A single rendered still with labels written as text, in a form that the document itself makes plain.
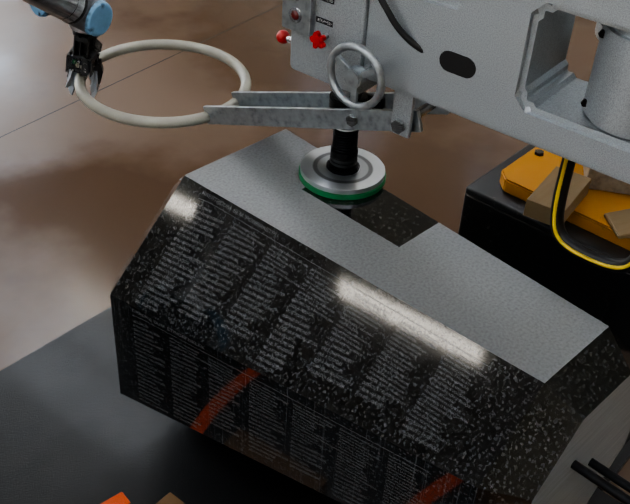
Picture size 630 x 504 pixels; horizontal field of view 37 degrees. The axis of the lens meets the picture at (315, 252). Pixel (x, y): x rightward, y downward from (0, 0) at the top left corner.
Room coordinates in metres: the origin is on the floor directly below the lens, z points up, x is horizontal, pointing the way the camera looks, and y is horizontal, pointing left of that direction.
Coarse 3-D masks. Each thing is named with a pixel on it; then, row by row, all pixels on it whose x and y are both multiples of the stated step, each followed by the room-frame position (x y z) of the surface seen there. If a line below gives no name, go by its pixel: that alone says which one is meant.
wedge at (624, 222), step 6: (624, 210) 2.01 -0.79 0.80; (606, 216) 2.00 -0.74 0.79; (612, 216) 1.99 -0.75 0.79; (618, 216) 1.99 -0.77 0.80; (624, 216) 1.99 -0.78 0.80; (612, 222) 1.97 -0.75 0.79; (618, 222) 1.96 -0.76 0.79; (624, 222) 1.96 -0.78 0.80; (612, 228) 1.95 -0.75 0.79; (618, 228) 1.94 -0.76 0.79; (624, 228) 1.94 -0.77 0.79; (618, 234) 1.92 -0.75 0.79; (624, 234) 1.91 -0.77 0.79
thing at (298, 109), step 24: (240, 96) 2.26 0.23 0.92; (264, 96) 2.21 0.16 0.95; (288, 96) 2.16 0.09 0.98; (312, 96) 2.12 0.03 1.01; (384, 96) 1.99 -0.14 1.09; (216, 120) 2.17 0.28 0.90; (240, 120) 2.12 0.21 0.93; (264, 120) 2.07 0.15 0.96; (288, 120) 2.02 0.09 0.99; (312, 120) 1.98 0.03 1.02; (336, 120) 1.94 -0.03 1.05; (360, 120) 1.90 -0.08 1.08; (384, 120) 1.86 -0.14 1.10
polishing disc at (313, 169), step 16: (304, 160) 2.01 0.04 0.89; (320, 160) 2.02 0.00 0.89; (368, 160) 2.03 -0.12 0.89; (304, 176) 1.94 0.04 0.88; (320, 176) 1.94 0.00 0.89; (336, 176) 1.95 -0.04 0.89; (352, 176) 1.95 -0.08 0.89; (368, 176) 1.96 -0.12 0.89; (384, 176) 1.97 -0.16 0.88; (336, 192) 1.89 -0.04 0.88; (352, 192) 1.89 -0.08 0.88
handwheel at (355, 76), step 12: (336, 48) 1.82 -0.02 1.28; (348, 48) 1.80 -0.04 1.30; (360, 48) 1.78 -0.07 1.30; (336, 60) 1.82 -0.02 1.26; (372, 60) 1.77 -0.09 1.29; (348, 72) 1.79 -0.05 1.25; (360, 72) 1.79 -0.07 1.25; (372, 72) 1.77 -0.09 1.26; (336, 84) 1.82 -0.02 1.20; (348, 84) 1.79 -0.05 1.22; (360, 84) 1.78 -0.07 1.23; (384, 84) 1.75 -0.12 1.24; (336, 96) 1.82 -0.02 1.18; (360, 108) 1.78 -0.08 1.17
